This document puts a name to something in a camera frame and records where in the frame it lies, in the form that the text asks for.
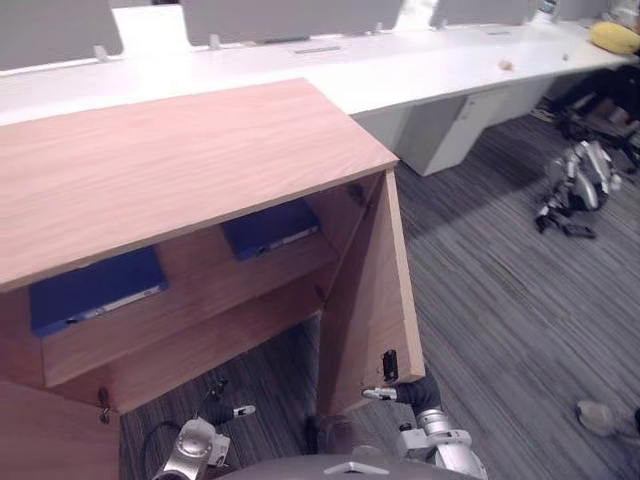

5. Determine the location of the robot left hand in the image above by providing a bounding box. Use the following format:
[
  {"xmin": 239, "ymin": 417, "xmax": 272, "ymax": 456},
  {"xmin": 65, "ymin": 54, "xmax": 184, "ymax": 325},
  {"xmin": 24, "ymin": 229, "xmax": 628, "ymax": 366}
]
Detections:
[{"xmin": 198, "ymin": 402, "xmax": 257, "ymax": 426}]

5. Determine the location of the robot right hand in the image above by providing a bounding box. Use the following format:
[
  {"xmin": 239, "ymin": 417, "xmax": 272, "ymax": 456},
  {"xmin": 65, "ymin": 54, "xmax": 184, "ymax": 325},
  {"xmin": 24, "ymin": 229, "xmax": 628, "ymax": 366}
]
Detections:
[{"xmin": 362, "ymin": 374, "xmax": 444, "ymax": 416}]

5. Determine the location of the black door catch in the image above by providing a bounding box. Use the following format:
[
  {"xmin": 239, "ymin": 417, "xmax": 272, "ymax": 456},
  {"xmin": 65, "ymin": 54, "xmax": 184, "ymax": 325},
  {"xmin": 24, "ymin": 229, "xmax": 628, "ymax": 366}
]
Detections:
[{"xmin": 380, "ymin": 349, "xmax": 400, "ymax": 385}]

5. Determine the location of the wooden cabinet door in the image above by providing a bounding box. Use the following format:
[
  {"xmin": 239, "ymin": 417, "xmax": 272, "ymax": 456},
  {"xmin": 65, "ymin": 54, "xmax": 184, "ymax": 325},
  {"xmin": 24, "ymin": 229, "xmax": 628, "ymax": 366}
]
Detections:
[
  {"xmin": 317, "ymin": 169, "xmax": 427, "ymax": 416},
  {"xmin": 0, "ymin": 379, "xmax": 122, "ymax": 480}
]

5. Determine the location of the metal cabinet hinge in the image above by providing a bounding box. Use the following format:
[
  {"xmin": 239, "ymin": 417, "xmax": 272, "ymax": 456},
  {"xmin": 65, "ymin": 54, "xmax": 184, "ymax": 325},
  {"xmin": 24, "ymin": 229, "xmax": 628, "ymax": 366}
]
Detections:
[
  {"xmin": 96, "ymin": 387, "xmax": 114, "ymax": 424},
  {"xmin": 347, "ymin": 182, "xmax": 375, "ymax": 209}
]

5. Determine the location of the blue folder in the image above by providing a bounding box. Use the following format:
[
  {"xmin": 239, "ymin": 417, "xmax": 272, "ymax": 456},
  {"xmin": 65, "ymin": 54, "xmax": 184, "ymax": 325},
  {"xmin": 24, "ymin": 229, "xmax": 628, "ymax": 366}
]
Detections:
[
  {"xmin": 28, "ymin": 247, "xmax": 170, "ymax": 340},
  {"xmin": 221, "ymin": 198, "xmax": 321, "ymax": 262}
]

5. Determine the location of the light wooden cabinet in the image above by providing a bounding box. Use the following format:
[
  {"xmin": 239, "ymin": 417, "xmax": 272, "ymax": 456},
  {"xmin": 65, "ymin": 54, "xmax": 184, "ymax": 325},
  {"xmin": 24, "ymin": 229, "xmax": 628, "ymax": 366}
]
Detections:
[{"xmin": 0, "ymin": 77, "xmax": 401, "ymax": 416}]

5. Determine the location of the black office chair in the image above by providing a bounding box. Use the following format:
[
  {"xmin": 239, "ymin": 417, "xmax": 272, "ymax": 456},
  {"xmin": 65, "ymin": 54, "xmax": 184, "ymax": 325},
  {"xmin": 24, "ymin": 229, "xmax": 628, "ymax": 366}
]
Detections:
[{"xmin": 543, "ymin": 63, "xmax": 640, "ymax": 174}]

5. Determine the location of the grey robot torso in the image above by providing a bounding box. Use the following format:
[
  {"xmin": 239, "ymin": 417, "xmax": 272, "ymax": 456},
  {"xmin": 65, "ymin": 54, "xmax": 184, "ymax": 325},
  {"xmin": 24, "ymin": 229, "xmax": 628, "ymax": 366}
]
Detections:
[{"xmin": 214, "ymin": 446, "xmax": 454, "ymax": 480}]

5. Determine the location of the person's grey shoe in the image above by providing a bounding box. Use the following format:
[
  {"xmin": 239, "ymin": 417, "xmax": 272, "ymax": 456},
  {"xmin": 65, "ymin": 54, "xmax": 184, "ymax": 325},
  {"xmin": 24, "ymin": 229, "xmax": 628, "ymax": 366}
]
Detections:
[{"xmin": 574, "ymin": 399, "xmax": 640, "ymax": 439}]

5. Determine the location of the long white desk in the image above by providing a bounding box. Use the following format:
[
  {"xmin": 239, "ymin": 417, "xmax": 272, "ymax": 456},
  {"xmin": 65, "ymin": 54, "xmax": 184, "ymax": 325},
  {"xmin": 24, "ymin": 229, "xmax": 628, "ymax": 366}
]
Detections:
[{"xmin": 0, "ymin": 19, "xmax": 640, "ymax": 177}]

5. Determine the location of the grey desk partition panel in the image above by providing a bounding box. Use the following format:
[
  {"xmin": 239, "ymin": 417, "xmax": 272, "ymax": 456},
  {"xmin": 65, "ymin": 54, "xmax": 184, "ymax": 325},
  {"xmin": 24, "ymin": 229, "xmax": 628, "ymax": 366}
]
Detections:
[
  {"xmin": 432, "ymin": 0, "xmax": 544, "ymax": 27},
  {"xmin": 0, "ymin": 0, "xmax": 124, "ymax": 72},
  {"xmin": 179, "ymin": 0, "xmax": 404, "ymax": 50}
]

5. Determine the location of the yellow cushion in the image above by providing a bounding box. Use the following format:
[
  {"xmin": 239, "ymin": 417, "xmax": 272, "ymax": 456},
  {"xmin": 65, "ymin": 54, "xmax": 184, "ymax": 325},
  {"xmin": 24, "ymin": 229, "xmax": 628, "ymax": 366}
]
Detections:
[{"xmin": 588, "ymin": 20, "xmax": 640, "ymax": 54}]

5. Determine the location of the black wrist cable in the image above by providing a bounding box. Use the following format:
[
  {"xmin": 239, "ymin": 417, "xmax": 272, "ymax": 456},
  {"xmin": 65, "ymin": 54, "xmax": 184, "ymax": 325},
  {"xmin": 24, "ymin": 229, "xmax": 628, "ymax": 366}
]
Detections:
[{"xmin": 143, "ymin": 378, "xmax": 230, "ymax": 454}]

